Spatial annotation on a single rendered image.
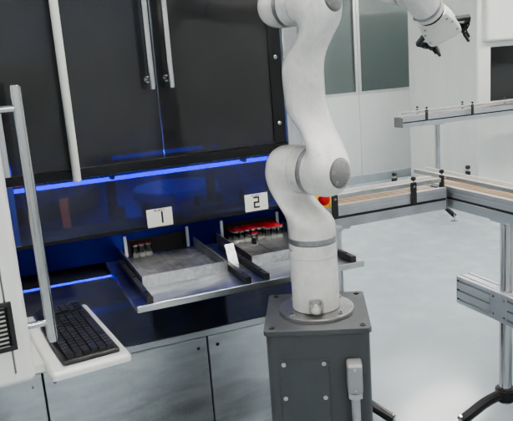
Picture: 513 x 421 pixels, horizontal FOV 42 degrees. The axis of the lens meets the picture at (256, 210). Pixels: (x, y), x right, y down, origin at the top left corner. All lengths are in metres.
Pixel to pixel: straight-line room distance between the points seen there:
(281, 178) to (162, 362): 0.95
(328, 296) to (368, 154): 6.30
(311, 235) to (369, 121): 6.31
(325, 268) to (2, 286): 0.75
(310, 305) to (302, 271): 0.09
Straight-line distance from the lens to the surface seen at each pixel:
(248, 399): 2.51
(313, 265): 1.63
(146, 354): 2.32
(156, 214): 2.19
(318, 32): 1.54
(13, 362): 1.67
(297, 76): 1.57
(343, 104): 7.70
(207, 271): 2.00
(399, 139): 8.13
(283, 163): 1.62
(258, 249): 2.22
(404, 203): 2.72
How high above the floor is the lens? 1.50
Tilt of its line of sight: 13 degrees down
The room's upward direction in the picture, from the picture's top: 4 degrees counter-clockwise
